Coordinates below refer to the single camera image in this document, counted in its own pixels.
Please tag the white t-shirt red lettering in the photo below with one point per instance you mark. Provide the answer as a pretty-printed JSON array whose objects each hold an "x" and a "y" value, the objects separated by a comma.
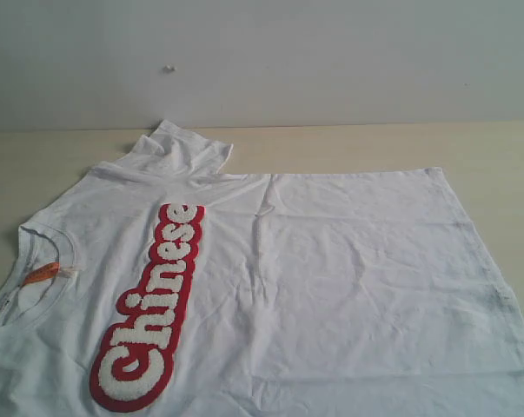
[{"x": 159, "y": 286}]

